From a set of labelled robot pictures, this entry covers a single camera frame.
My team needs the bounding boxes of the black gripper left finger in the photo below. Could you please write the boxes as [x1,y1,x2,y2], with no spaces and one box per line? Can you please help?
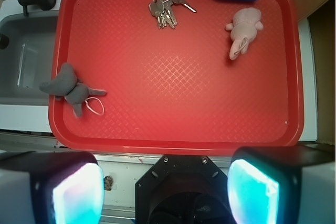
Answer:
[1,151,104,223]

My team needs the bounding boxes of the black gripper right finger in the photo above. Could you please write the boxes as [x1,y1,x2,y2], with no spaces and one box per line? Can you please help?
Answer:
[227,146,335,223]

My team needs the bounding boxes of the silver key bunch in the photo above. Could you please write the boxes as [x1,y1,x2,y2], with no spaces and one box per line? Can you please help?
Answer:
[148,0,197,29]

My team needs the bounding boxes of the grey plush elephant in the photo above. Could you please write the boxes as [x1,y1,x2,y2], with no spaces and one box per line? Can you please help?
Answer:
[39,63,107,118]

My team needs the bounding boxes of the grey sink basin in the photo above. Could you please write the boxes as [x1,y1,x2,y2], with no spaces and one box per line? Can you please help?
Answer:
[1,10,58,106]

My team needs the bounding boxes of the red plastic tray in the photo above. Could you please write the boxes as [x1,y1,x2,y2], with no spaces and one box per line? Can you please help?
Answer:
[49,0,304,155]

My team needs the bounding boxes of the pink plush toy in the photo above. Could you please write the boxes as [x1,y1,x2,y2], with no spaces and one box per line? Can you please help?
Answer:
[225,7,264,60]

